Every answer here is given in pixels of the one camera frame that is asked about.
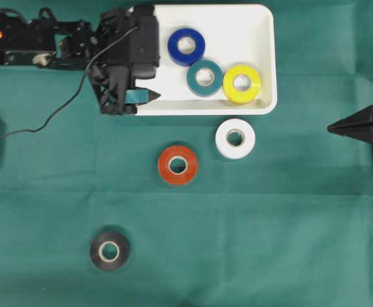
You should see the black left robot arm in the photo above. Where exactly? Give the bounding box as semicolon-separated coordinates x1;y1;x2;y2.
0;4;160;115

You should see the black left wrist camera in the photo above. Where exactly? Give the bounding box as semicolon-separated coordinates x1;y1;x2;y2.
129;4;160;79

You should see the yellow tape roll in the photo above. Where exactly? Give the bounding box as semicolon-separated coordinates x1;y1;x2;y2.
223;65;262;104

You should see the white plastic case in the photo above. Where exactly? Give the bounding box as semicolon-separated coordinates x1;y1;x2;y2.
136;4;278;116

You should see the black tape roll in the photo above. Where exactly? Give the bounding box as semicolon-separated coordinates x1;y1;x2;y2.
90;232;130;272

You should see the red tape roll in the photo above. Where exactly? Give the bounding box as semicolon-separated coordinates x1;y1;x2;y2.
157;145;198;185

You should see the black camera cable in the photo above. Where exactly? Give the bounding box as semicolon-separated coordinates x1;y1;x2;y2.
0;26;141;141

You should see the white tape roll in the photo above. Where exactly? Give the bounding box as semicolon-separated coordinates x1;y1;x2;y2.
215;118;256;159

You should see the blue tape roll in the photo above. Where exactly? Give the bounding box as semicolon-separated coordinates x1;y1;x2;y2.
168;28;205;66

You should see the green tape roll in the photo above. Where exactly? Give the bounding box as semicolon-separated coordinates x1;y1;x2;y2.
187;59;223;97

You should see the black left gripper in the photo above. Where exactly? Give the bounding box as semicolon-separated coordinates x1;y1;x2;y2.
90;8;161;115

